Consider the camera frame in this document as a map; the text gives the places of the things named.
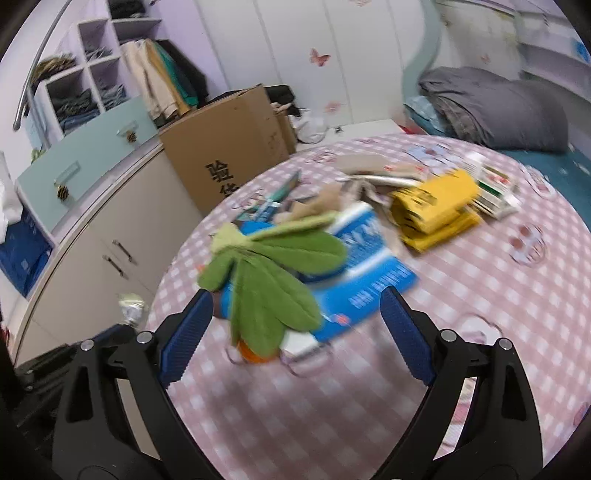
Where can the blue printed paper box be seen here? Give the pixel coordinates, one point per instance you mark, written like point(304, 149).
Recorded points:
point(369, 272)

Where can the pink butterfly wall sticker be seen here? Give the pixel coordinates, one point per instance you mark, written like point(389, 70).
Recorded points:
point(319, 57)

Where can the teal bed sheet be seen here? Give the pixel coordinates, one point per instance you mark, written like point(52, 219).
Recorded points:
point(554, 170)

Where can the green leaf plush toy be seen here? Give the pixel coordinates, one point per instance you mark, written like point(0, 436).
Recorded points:
point(268, 286)

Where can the grey folded blanket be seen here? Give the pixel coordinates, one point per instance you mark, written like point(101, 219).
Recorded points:
point(498, 106)

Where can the white printed packet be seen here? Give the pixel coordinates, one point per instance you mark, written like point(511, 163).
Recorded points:
point(496, 191)

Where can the teal drawer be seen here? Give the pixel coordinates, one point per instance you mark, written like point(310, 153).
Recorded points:
point(106, 129)
point(41, 194)

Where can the green hanging garment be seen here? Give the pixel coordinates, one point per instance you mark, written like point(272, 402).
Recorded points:
point(178, 76)

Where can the white cubby shelf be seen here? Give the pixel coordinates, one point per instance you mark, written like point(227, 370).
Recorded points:
point(85, 64)

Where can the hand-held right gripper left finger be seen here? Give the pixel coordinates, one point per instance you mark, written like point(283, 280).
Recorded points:
point(184, 337)

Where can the black hanging garment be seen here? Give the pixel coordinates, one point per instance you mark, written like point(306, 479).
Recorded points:
point(196, 78)

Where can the folded dark clothes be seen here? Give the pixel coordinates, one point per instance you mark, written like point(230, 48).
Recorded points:
point(76, 108)
point(113, 96)

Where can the black clothes pile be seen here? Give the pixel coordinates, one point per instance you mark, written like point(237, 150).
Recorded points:
point(281, 94)

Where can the blue storage box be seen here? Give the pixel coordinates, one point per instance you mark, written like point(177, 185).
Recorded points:
point(23, 258)

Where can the white plastic bag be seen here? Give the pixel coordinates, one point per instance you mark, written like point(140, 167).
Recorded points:
point(314, 129)

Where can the white cabinet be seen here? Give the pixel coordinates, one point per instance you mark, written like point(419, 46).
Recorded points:
point(92, 258)

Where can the white wall shelf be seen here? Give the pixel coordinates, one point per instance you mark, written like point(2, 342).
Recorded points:
point(554, 60)

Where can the pale green bed frame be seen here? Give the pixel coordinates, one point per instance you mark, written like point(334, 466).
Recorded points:
point(431, 32)

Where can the white cloth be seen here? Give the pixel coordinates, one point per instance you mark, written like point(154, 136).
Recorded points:
point(7, 203)

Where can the large cardboard box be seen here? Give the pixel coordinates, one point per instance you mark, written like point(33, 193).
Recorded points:
point(221, 138)

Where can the pale butterfly wall sticker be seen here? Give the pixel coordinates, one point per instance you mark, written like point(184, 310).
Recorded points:
point(332, 107)

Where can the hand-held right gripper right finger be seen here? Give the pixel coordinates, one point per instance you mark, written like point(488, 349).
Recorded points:
point(406, 332)

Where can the crumpled silver foil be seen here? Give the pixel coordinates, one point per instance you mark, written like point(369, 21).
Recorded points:
point(131, 309)

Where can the beige hanging garment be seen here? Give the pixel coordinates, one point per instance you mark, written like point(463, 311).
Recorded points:
point(138, 78)

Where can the pink checked tablecloth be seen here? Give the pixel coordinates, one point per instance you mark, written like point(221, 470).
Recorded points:
point(461, 300)

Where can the brown cardboard piece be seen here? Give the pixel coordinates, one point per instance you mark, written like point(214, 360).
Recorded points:
point(364, 162)

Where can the yellow plastic bag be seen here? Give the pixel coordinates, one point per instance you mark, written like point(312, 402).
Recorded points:
point(434, 203)

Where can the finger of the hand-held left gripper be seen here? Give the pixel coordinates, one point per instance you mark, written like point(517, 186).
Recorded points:
point(115, 333)

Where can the curved metal rail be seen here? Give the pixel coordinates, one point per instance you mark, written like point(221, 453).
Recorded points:
point(28, 87)

